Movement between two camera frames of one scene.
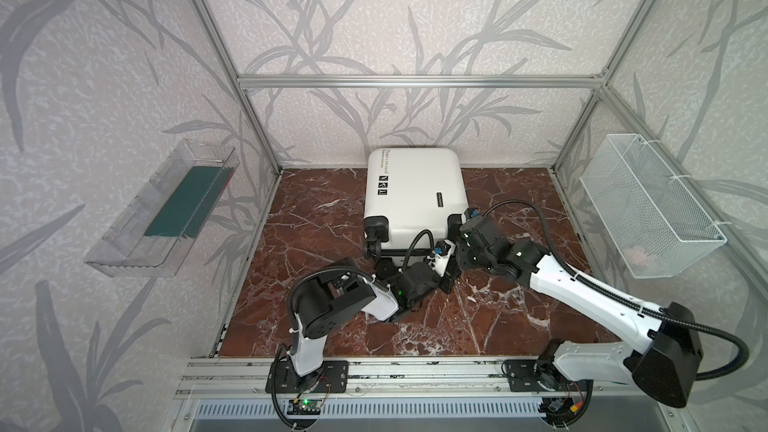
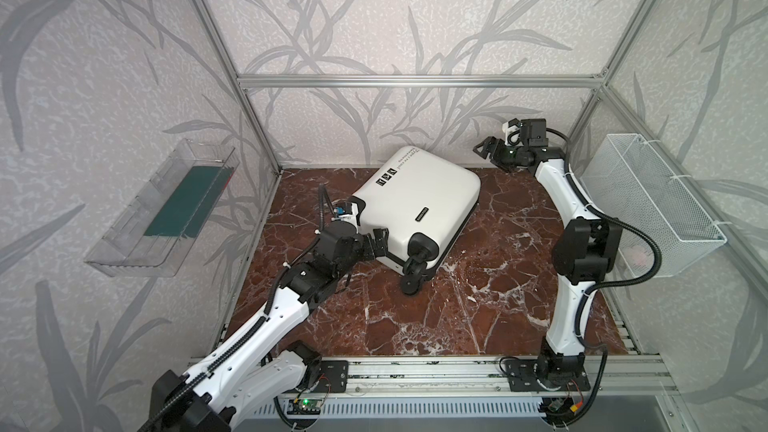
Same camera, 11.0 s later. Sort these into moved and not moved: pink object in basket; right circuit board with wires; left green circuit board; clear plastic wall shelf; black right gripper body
Moved: black right gripper body
Not moved: left green circuit board; right circuit board with wires; clear plastic wall shelf; pink object in basket
